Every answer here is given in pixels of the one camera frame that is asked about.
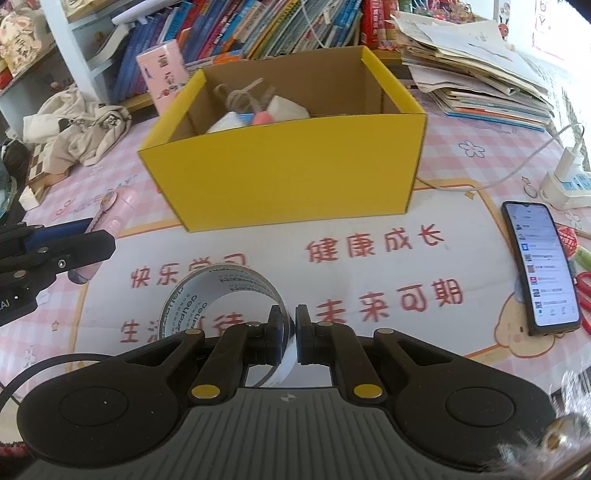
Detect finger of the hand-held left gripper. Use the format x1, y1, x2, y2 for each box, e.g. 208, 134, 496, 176
0, 230, 117, 296
0, 220, 94, 254

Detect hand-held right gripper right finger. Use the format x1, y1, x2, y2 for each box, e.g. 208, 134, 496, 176
295, 305, 468, 412

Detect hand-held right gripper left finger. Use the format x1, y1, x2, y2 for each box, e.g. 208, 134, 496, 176
115, 305, 287, 412

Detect pink tube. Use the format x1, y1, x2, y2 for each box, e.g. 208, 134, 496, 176
68, 186, 140, 284

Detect clear tape roll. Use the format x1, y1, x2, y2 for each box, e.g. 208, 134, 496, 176
157, 265, 299, 389

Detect yellow cardboard box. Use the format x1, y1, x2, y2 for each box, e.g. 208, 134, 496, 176
137, 45, 428, 233

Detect white square block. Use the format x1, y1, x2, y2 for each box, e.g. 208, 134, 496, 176
268, 95, 310, 122

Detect wooden chessboard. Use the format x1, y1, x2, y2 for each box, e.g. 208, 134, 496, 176
25, 138, 77, 202

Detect pink checked table mat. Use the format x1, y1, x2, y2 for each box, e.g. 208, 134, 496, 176
0, 60, 591, 418

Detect black bag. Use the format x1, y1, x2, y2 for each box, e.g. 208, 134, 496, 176
0, 137, 29, 219

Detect beige cloth bag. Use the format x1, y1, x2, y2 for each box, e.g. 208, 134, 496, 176
23, 88, 134, 167

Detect pink cylinder with stickers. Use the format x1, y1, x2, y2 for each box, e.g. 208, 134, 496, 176
135, 39, 190, 116

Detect white and wooden bookshelf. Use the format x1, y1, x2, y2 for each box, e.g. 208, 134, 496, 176
39, 0, 403, 112

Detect cartoon bunny ornament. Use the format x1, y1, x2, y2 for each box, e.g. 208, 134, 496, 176
0, 9, 48, 75

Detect black smartphone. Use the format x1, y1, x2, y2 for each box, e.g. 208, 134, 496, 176
501, 200, 583, 337

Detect crinkled clear plastic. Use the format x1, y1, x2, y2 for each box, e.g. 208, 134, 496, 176
496, 369, 591, 480

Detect red woven ornament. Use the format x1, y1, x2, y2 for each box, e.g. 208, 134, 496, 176
554, 223, 579, 257

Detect row of children's books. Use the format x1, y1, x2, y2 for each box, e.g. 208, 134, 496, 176
88, 0, 394, 100

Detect white power strip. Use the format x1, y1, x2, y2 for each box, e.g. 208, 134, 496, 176
539, 168, 591, 211

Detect stack of papers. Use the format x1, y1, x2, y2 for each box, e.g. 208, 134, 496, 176
392, 11, 556, 133

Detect white plug charger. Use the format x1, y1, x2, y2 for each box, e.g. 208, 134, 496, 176
554, 147, 585, 184

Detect pink tasselled trinkets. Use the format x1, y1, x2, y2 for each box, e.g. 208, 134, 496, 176
414, 0, 477, 20

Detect black cable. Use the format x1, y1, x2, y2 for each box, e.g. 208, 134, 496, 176
0, 353, 100, 408

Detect white power cable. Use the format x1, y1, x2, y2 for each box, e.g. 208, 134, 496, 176
413, 122, 585, 193

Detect red handled scissors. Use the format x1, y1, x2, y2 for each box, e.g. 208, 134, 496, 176
574, 270, 591, 336

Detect alphabet wall poster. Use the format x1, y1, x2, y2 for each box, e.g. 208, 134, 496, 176
494, 0, 591, 64

